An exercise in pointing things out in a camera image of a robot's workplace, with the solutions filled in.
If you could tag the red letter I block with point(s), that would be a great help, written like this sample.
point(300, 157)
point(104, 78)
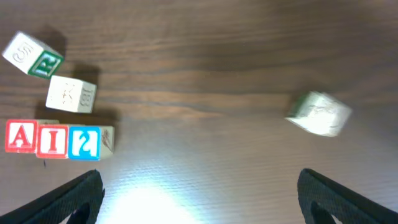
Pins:
point(52, 141)

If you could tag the green letter R block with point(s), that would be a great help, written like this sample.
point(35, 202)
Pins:
point(32, 56)

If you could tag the red letter A block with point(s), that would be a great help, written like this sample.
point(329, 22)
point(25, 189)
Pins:
point(21, 134)

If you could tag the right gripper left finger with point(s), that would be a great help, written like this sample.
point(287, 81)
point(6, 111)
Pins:
point(77, 201)

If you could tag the white picture block right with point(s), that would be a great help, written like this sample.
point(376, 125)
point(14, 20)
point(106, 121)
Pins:
point(319, 113)

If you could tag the letter B picture block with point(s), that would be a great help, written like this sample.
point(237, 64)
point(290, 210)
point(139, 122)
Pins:
point(70, 94)

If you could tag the blue number 2 block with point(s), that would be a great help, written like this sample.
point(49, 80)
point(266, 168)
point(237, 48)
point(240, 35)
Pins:
point(90, 143)

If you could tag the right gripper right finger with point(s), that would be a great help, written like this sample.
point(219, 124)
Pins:
point(323, 200)

